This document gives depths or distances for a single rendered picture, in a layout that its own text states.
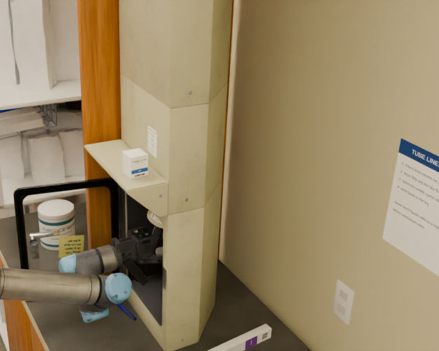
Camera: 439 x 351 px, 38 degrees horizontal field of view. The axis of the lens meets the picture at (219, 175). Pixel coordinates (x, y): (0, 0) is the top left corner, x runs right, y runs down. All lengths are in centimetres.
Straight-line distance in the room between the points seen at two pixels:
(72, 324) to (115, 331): 14
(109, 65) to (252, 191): 64
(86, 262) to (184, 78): 59
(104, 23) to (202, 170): 50
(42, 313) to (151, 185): 70
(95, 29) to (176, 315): 85
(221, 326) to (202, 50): 92
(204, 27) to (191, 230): 56
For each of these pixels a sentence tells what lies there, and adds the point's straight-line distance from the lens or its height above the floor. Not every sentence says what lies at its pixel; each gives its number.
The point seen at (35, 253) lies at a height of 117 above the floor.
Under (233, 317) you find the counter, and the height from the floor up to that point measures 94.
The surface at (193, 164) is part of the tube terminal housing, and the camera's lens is 166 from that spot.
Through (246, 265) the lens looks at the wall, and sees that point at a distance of 227.
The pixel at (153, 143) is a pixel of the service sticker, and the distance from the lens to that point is 169.
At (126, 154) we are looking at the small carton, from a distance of 166.
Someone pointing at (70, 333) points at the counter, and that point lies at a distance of 206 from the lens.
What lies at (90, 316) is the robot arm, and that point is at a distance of 179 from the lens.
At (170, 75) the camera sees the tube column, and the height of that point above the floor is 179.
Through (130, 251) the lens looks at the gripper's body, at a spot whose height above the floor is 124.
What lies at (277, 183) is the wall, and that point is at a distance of 199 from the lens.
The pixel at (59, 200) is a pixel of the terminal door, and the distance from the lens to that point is 194.
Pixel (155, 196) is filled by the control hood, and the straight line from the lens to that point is 165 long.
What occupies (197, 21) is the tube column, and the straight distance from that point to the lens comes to 154.
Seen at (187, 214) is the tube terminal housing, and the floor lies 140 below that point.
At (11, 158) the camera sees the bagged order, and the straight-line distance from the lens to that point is 300.
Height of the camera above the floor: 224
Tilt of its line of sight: 26 degrees down
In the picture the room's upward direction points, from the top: 3 degrees clockwise
